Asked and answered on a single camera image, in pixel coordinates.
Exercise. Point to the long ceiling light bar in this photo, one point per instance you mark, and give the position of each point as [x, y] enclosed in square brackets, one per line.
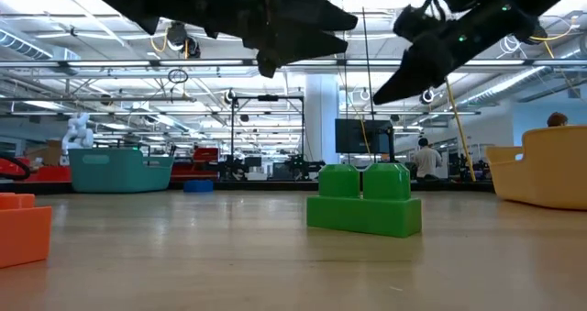
[137, 63]

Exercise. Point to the green toy building block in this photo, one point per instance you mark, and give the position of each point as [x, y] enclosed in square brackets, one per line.
[364, 210]

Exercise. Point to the white building column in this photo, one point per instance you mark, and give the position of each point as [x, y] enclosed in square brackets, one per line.
[321, 118]

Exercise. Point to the black background robot station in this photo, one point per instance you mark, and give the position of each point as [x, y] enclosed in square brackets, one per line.
[300, 166]
[234, 168]

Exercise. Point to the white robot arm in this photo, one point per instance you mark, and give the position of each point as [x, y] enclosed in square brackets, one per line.
[78, 134]

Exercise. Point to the black aluminium table frame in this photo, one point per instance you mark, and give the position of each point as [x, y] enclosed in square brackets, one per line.
[275, 185]

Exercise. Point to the person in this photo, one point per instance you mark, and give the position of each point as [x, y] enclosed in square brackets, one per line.
[557, 119]
[427, 162]

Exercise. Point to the yellow plastic bin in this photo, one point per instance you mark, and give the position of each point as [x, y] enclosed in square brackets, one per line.
[546, 173]

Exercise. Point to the orange toy building block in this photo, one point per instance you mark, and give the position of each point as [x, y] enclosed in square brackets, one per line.
[23, 233]

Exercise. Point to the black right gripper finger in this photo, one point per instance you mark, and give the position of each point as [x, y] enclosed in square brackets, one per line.
[419, 70]

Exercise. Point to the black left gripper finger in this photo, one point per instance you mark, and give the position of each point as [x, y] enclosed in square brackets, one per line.
[316, 13]
[302, 45]

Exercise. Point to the blue toy building block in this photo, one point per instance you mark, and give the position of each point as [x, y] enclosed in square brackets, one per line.
[198, 186]

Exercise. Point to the black background rig frame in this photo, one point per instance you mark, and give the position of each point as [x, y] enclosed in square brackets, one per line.
[268, 98]

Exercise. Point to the black monitor on stand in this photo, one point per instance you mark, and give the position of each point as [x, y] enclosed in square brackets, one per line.
[353, 136]

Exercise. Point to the brown cardboard box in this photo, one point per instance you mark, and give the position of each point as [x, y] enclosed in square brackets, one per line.
[48, 155]

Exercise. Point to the red cart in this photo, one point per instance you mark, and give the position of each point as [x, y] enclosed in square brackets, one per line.
[204, 155]
[50, 173]

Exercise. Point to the light teal plastic bin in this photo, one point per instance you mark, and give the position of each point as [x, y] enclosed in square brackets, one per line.
[119, 171]

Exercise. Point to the silver air duct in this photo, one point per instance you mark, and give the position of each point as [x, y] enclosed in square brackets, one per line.
[513, 81]
[27, 47]

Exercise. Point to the small black ceiling reel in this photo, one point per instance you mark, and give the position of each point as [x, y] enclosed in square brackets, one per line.
[229, 96]
[421, 97]

